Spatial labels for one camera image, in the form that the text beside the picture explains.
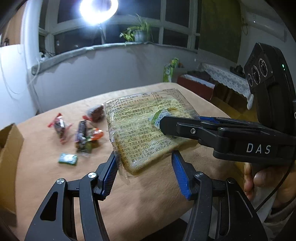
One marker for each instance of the person's right hand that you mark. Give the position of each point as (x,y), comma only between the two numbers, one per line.
(263,178)

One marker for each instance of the teal candy packet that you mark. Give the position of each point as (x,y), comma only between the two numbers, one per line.
(67,159)

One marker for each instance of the grey windowsill pad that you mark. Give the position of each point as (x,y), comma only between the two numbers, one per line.
(69,54)

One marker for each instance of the dark ornament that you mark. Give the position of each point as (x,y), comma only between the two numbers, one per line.
(238,69)

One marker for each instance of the olive curtain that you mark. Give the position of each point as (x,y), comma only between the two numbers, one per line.
(219,30)

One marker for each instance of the person's right forearm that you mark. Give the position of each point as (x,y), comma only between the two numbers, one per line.
(284,222)

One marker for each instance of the red storage box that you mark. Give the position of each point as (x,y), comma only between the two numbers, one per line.
(194,88)

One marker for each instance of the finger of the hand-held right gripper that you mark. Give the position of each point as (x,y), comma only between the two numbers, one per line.
(185,129)
(231,122)

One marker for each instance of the clear bag of sliced bread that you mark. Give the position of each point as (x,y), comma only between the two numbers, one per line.
(138,129)

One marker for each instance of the green snack bag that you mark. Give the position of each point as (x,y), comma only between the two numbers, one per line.
(168,71)

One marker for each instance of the white cabinet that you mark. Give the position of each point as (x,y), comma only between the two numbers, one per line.
(13,81)

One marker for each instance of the potted spider plant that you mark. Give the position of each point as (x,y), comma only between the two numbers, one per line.
(140,37)

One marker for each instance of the orange snack packet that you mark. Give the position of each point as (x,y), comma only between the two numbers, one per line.
(96,134)

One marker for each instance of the dark red snack packet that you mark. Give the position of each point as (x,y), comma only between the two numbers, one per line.
(96,113)

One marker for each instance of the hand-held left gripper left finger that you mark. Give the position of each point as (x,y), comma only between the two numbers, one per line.
(109,176)

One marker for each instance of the brown cardboard box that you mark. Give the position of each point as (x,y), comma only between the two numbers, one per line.
(9,148)

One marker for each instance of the green snack packet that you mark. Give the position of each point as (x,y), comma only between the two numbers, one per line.
(89,147)

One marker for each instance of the table with lace cloth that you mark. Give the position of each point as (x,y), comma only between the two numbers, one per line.
(226,78)

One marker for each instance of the red clear date snack packet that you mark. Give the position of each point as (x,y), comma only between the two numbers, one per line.
(59,126)

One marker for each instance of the black snack packet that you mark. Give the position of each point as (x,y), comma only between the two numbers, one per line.
(81,132)

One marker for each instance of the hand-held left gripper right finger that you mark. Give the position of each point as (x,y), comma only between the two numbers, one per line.
(182,176)

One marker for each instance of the white air conditioner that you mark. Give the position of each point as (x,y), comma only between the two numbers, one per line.
(263,20)

